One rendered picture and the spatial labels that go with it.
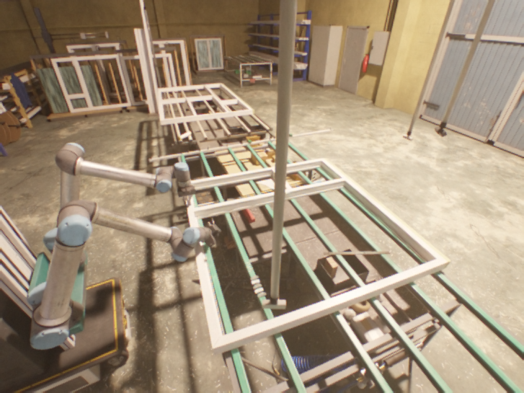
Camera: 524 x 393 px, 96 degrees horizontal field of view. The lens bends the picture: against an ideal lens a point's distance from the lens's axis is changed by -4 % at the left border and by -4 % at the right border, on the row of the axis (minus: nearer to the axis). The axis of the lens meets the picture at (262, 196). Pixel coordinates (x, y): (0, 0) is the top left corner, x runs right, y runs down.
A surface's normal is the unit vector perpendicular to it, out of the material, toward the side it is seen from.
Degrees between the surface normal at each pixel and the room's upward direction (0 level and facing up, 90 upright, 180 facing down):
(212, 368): 0
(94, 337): 0
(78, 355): 0
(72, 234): 84
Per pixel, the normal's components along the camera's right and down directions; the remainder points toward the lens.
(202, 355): 0.00, -0.82
